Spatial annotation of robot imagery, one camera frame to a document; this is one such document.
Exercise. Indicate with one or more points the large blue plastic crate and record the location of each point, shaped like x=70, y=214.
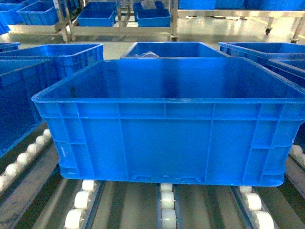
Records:
x=206, y=121

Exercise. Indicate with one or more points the steel flow rack shelf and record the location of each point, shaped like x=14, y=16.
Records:
x=40, y=198

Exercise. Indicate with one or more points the blue crate behind centre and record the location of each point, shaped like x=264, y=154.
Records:
x=173, y=50

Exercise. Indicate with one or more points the steel rack in background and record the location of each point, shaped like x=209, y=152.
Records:
x=70, y=29

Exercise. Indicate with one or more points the blue bin with plastic bag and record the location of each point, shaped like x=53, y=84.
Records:
x=159, y=17

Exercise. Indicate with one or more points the blue crate behind left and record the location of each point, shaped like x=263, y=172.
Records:
x=66, y=59

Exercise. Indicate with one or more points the white roller track middle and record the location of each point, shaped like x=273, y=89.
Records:
x=167, y=206

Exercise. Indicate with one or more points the white roller track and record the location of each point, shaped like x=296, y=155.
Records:
x=85, y=205
x=167, y=206
x=254, y=212
x=13, y=170

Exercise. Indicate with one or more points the blue bin on background rack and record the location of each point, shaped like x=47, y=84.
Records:
x=98, y=14

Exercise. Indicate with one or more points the blue crate right rear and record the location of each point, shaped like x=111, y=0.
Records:
x=261, y=52

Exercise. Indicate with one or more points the blue crate left neighbour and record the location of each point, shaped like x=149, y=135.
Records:
x=19, y=81

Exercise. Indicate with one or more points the blue crate neighbour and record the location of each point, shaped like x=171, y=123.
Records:
x=19, y=81
x=291, y=69

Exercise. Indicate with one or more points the white roller track right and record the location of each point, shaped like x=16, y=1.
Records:
x=254, y=212

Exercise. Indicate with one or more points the blue crate right neighbour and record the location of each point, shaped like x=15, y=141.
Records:
x=291, y=69

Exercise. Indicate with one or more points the white roller track far left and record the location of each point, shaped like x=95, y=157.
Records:
x=13, y=170

